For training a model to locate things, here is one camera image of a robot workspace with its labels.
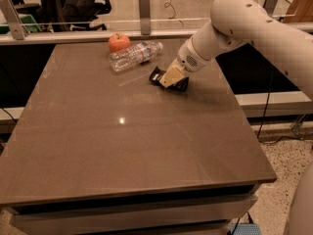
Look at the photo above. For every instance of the clear plastic water bottle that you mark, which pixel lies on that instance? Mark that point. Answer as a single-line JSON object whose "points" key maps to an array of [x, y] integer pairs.
{"points": [[136, 54]]}

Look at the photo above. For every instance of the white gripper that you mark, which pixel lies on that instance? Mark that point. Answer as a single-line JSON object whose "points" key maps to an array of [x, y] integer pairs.
{"points": [[188, 59]]}

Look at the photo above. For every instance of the black rxbar chocolate wrapper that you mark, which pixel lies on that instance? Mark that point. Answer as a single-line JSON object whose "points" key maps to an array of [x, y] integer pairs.
{"points": [[157, 75]]}

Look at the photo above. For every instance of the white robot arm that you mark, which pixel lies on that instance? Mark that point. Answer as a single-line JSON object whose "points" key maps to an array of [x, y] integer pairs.
{"points": [[234, 22]]}

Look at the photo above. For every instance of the left metal glass bracket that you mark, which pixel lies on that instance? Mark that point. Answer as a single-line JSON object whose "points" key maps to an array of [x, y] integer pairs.
{"points": [[18, 31]]}

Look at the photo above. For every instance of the middle metal glass bracket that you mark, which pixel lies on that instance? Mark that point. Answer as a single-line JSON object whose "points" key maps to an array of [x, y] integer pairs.
{"points": [[145, 16]]}

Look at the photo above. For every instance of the green bin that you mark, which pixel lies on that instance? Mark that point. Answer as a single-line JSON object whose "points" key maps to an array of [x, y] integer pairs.
{"points": [[28, 21]]}

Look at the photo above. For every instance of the red apple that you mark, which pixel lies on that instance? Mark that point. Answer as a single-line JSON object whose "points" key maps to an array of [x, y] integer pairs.
{"points": [[118, 41]]}

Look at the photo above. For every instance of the wooden furniture piece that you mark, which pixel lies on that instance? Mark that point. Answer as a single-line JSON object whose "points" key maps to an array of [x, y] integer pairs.
{"points": [[299, 11]]}

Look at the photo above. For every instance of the black office chair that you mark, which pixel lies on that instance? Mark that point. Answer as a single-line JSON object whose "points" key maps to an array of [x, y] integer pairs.
{"points": [[64, 15]]}

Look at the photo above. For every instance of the blue box on floor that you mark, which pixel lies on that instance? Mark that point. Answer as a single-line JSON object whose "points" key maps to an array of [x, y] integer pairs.
{"points": [[245, 229]]}

